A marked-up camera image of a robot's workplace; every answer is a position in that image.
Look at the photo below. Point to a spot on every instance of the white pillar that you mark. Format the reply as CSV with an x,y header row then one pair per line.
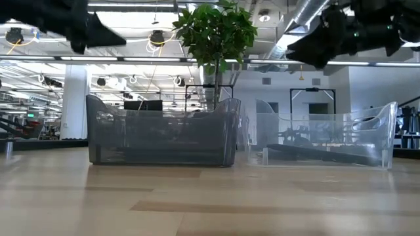
x,y
75,98

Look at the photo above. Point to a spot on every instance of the silver ventilation duct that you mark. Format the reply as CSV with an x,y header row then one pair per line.
x,y
305,13

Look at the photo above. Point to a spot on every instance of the black pen with white logo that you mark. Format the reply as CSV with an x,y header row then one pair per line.
x,y
288,150

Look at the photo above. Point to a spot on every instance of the clear plastic bin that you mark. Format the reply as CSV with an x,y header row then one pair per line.
x,y
328,131

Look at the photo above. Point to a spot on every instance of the black background workstation frame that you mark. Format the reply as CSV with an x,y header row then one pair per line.
x,y
311,89

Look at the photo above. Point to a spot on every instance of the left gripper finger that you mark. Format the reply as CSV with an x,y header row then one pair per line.
x,y
101,34

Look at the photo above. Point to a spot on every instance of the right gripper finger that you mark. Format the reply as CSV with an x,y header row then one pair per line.
x,y
315,46

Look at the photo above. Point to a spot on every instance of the black background monitor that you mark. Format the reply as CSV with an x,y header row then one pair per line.
x,y
142,105

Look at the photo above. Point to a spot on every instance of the smoky grey plastic bin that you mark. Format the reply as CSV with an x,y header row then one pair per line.
x,y
164,137

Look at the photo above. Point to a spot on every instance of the black pen with silver accents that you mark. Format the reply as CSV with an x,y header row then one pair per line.
x,y
361,160

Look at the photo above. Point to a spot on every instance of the black ceiling fixture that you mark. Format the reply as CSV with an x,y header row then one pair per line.
x,y
14,36
157,36

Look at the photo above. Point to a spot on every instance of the green artificial plant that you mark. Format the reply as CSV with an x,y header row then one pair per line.
x,y
213,32

